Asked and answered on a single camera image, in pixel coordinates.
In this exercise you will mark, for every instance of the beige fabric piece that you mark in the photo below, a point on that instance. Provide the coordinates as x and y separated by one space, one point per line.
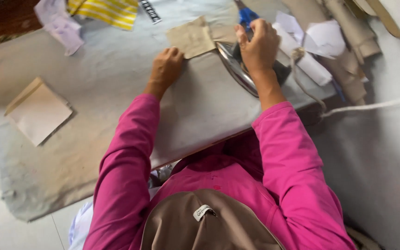
193 36

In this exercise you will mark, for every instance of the pink shirt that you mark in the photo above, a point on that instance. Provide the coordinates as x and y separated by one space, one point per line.
220 173

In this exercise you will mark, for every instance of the black and white label strip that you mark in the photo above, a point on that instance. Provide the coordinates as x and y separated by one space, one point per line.
150 11

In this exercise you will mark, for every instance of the wooden stick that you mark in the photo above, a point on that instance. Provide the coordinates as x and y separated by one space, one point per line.
387 19

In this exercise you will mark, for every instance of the lavender cloth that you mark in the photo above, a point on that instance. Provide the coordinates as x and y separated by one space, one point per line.
61 26

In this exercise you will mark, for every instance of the person's left hand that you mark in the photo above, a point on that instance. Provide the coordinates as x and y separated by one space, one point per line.
165 69

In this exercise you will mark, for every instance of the heap of beige fabric rolls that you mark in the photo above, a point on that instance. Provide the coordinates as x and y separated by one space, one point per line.
352 31

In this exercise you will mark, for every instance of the blue pen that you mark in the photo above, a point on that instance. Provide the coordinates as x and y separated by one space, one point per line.
339 91

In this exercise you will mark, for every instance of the white paper roll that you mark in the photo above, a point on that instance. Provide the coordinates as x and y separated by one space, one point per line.
311 66

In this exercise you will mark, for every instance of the yellow striped cloth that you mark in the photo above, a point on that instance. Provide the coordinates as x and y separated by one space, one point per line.
109 12

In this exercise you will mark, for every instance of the grey ironing table cover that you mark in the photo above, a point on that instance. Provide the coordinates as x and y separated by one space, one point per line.
116 83

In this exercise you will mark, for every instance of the crumpled white paper sheets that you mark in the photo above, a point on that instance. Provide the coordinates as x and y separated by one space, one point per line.
325 38

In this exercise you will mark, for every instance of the silver and black clothes iron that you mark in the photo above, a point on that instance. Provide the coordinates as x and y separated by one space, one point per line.
236 67

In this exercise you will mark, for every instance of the folded beige fabric stack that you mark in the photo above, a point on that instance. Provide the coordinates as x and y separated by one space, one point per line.
38 111

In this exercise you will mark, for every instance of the brown headscarf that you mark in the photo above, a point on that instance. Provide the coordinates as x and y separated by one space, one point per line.
200 225

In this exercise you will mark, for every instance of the person's left fingers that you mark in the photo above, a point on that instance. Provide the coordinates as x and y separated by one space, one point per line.
172 51

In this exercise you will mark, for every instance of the person's right hand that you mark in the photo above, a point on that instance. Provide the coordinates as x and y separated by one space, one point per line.
260 47

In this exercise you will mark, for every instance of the dark patterned rug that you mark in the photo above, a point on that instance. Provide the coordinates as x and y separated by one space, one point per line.
2 20

